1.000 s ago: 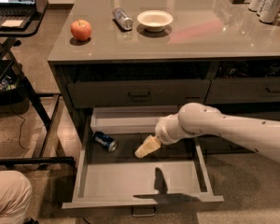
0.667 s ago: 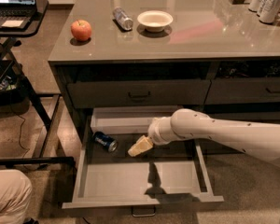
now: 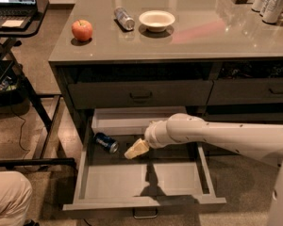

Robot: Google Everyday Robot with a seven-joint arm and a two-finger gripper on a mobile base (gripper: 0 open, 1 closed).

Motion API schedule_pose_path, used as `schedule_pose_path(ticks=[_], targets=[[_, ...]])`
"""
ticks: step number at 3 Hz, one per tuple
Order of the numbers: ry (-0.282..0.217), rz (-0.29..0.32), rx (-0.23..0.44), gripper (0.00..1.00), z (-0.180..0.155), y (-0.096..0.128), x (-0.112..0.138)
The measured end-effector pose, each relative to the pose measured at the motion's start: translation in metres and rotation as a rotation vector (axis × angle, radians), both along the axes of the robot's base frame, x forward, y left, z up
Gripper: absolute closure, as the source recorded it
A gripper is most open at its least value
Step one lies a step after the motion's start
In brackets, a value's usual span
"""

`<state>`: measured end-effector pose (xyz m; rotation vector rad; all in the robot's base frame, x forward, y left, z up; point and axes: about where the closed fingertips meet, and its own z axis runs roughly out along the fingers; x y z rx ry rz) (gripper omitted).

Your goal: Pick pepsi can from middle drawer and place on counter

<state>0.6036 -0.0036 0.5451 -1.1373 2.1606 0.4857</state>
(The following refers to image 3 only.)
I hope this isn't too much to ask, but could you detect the blue pepsi can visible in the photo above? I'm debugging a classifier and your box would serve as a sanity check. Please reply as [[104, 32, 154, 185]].
[[94, 133, 119, 153]]

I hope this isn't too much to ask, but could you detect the grey middle right drawer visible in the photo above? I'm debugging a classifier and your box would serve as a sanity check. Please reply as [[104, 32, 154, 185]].
[[203, 112, 283, 123]]

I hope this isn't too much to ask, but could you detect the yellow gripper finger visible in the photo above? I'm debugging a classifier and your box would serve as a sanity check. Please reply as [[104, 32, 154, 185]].
[[125, 150, 142, 159], [133, 138, 149, 153]]

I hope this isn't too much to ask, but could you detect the white plastic tray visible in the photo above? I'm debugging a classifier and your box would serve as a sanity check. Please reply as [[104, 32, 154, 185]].
[[91, 106, 186, 136]]

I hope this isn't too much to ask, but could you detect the silver can lying down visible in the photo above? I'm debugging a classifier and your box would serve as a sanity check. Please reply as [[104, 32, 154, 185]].
[[114, 7, 135, 31]]

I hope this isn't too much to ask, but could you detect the black laptop stand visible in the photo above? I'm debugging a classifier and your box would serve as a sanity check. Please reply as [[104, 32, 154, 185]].
[[0, 0, 76, 170]]

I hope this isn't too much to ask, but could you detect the grey top left drawer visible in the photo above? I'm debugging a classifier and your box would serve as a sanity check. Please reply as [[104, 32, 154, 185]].
[[68, 80, 212, 109]]

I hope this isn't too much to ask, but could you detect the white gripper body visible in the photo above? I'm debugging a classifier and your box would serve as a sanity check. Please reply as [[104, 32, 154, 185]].
[[144, 121, 172, 149]]

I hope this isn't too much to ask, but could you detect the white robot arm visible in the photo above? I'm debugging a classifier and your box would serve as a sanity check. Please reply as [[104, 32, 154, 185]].
[[125, 113, 283, 226]]

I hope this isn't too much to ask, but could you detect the open laptop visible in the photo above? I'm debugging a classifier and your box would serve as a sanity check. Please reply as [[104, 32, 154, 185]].
[[0, 0, 38, 30]]

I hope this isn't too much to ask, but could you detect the white bowl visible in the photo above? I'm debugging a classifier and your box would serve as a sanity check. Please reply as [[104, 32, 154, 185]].
[[139, 10, 175, 33]]

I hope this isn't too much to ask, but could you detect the grey counter cabinet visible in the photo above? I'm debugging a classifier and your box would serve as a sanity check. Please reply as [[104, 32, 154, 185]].
[[49, 0, 283, 140]]

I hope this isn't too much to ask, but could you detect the black cable on floor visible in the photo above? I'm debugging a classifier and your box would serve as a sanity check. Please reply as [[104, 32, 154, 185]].
[[8, 91, 32, 162]]

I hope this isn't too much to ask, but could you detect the open grey middle drawer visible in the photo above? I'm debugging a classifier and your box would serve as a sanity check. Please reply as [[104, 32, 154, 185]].
[[63, 116, 226, 219]]

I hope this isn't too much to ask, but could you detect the red apple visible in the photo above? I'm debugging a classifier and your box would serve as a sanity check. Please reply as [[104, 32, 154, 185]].
[[72, 20, 93, 41]]

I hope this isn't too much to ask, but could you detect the grey top right drawer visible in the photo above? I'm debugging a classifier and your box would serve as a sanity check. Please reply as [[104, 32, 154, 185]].
[[208, 78, 283, 105]]

